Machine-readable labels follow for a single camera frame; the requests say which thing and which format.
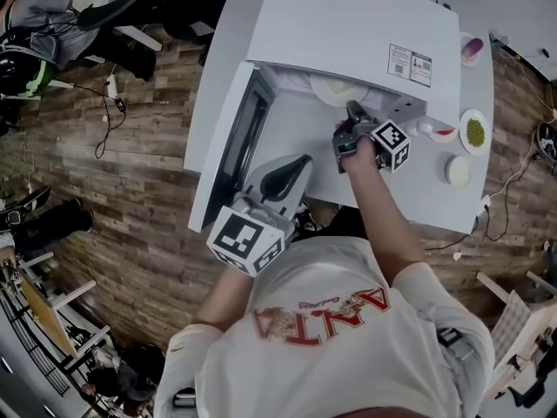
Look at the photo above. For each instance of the white power strip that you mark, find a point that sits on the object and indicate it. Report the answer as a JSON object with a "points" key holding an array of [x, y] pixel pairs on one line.
{"points": [[112, 85]]}

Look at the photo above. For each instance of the black round bag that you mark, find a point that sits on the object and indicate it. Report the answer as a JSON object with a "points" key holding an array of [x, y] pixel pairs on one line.
{"points": [[548, 142]]}

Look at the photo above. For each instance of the person's right hand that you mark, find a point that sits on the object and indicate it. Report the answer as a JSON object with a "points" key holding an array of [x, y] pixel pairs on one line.
{"points": [[365, 155]]}

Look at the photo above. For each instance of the grey harness buckle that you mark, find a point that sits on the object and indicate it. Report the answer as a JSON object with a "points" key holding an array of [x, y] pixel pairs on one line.
{"points": [[454, 342]]}

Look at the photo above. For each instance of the small white cup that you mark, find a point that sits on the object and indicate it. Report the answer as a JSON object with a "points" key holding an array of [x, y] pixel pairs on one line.
{"points": [[424, 126]]}

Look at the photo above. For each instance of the black helmet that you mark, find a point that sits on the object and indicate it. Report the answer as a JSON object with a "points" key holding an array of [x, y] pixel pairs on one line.
{"points": [[15, 68]]}

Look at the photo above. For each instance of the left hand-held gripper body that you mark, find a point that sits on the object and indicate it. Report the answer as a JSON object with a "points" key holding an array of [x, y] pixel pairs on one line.
{"points": [[243, 237]]}

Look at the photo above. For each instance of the purple onion half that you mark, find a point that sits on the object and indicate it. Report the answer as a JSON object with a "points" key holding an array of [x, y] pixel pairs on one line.
{"points": [[473, 48]]}

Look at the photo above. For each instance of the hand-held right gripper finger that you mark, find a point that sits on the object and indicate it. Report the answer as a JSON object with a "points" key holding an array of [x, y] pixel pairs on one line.
{"points": [[354, 112]]}

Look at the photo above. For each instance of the black power adapter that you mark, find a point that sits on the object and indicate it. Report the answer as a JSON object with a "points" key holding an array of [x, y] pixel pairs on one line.
{"points": [[120, 105]]}

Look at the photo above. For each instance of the person's white printed t-shirt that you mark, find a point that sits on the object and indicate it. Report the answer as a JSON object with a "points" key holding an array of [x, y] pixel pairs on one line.
{"points": [[330, 364]]}

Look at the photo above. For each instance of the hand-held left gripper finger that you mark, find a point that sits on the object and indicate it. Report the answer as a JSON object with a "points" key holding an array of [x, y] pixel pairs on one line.
{"points": [[283, 177]]}

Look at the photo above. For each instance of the white round plate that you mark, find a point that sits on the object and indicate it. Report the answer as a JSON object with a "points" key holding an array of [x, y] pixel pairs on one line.
{"points": [[465, 139]]}

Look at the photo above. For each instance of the person's right forearm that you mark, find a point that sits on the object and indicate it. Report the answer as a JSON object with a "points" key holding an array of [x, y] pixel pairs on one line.
{"points": [[383, 216]]}

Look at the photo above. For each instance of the white microwave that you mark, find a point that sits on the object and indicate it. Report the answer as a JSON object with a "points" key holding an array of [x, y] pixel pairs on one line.
{"points": [[348, 28]]}

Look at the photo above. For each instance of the white frame stool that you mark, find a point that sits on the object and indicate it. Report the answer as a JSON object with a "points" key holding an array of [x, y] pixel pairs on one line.
{"points": [[65, 298]]}

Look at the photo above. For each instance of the wooden board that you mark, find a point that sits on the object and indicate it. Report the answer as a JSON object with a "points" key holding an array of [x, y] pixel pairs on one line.
{"points": [[48, 316]]}

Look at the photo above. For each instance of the pile of green peas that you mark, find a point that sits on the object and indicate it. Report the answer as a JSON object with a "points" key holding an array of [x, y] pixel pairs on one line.
{"points": [[475, 132]]}

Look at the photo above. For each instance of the light wooden chair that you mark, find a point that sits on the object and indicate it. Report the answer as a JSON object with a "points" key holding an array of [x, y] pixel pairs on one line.
{"points": [[518, 320]]}

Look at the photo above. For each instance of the white plate of food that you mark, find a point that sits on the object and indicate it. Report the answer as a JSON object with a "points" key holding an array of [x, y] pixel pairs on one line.
{"points": [[333, 95]]}

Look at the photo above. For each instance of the white wall plug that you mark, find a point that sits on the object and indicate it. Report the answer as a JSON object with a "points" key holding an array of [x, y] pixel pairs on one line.
{"points": [[485, 199]]}

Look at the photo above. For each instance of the person's left forearm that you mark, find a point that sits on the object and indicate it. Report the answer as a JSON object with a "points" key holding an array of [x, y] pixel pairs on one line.
{"points": [[226, 294]]}

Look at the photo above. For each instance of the small white bowl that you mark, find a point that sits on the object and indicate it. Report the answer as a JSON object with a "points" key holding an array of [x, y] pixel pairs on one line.
{"points": [[459, 171]]}

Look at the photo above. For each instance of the black office chair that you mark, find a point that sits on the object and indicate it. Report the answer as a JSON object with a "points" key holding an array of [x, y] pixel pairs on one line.
{"points": [[126, 0]]}

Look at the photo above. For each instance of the white dish with red chili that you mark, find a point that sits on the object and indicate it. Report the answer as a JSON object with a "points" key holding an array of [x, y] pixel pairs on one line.
{"points": [[444, 134]]}

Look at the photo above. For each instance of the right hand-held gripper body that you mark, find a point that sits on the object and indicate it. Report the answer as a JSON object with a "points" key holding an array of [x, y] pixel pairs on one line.
{"points": [[391, 142]]}

